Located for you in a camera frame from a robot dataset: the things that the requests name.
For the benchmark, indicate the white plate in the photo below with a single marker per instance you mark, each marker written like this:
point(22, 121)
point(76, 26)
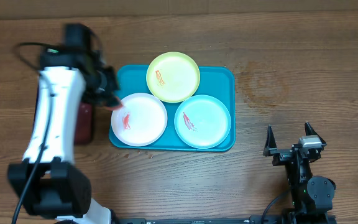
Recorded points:
point(140, 121)

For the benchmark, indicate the light blue plate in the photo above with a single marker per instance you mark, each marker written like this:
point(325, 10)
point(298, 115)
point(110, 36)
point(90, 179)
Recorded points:
point(202, 122)

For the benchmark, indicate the yellow-green plate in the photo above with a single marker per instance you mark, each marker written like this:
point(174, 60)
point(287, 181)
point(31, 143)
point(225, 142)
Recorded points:
point(173, 77)

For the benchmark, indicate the teal plastic tray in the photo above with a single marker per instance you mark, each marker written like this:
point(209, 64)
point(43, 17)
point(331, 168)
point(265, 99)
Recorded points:
point(215, 81)

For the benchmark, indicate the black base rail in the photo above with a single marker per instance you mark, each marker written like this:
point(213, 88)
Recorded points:
point(253, 219)

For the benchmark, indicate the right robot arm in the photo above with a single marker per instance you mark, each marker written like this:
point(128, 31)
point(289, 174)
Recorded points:
point(312, 195)

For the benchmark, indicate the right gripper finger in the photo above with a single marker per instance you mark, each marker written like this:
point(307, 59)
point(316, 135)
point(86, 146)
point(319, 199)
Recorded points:
point(309, 131)
point(270, 143)

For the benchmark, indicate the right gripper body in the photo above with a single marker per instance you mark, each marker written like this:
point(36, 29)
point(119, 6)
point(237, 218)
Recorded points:
point(280, 155)

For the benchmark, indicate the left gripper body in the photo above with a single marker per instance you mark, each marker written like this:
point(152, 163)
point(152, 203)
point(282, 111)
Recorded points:
point(102, 84)

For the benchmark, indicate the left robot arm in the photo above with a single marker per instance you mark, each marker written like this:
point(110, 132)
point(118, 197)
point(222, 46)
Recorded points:
point(46, 181)

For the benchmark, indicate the red and green sponge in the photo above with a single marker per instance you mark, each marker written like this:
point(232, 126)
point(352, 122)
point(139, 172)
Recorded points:
point(116, 106)

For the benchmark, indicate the dark red black-rimmed tray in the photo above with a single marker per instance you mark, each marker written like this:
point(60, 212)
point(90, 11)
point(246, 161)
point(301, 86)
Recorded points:
point(83, 132)

